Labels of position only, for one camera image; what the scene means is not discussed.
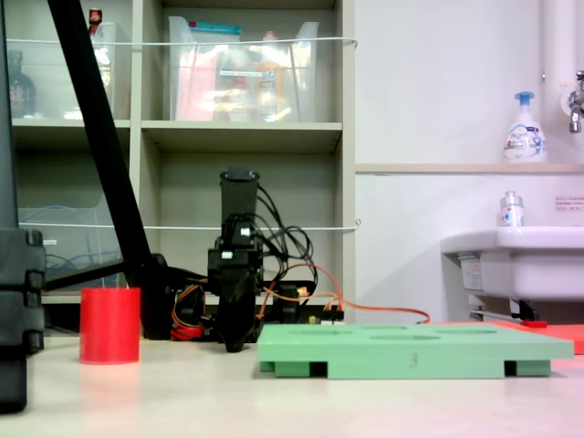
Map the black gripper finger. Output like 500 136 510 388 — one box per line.
235 273 259 353
216 273 238 353

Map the red cylinder block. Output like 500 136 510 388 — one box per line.
79 287 141 365

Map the green shape-hole board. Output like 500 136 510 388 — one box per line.
255 322 575 381

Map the beige shelf unit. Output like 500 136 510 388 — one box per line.
0 0 357 339

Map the large clear plastic bin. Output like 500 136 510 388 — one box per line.
167 16 320 123

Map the orange bottle with pink cap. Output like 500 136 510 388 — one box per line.
256 30 287 122

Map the black tripod leg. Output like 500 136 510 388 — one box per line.
47 0 172 341

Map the notched black stack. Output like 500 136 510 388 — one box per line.
0 227 47 414

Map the clear bin with bottles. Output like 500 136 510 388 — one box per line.
5 21 120 121

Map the dark round bottle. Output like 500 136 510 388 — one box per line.
6 49 37 119

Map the small clear sanitizer bottle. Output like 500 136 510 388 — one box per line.
498 190 526 228

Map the bottle with red cap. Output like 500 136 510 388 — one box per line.
87 7 113 92

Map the white sink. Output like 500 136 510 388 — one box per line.
439 225 584 321

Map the white blue soap pump bottle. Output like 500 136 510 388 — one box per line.
503 90 549 164

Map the metal faucet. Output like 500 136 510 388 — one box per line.
559 70 584 135

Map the white cord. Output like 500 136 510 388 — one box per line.
5 36 359 48
17 219 363 234

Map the black arm wire bundle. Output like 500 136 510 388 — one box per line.
254 181 318 293

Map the thin orange wire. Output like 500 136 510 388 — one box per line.
256 263 432 326

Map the clear bin with blue cables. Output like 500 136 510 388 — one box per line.
17 195 128 296

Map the wall label with red text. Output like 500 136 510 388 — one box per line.
554 194 584 214

